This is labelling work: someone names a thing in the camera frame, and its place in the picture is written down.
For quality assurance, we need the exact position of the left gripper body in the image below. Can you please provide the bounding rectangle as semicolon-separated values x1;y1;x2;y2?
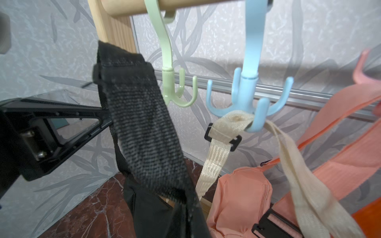
1;112;57;197

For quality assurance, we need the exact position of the blue hook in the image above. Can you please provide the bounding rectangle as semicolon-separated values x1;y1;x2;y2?
206;0;294;132

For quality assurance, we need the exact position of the dark orange sling bag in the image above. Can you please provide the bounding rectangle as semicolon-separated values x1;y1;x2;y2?
352;197;381;238

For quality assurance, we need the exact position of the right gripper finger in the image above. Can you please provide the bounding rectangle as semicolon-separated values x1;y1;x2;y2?
1;97;111;162

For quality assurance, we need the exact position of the black sling bag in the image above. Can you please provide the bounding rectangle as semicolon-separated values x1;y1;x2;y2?
93;42;210;238

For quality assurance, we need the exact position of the wooden hanging rack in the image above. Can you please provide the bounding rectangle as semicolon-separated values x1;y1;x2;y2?
87;0;236;54

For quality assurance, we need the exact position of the left pink hook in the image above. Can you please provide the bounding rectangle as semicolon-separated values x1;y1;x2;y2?
353;49;381;85

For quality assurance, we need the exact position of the pink sling bag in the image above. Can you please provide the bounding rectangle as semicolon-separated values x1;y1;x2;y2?
196;83;381;238

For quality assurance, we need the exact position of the left green hook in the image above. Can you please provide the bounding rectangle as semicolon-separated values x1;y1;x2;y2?
144;0;198;108

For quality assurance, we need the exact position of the cream white sling bag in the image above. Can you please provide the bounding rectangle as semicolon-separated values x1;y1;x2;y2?
195;110;365;238

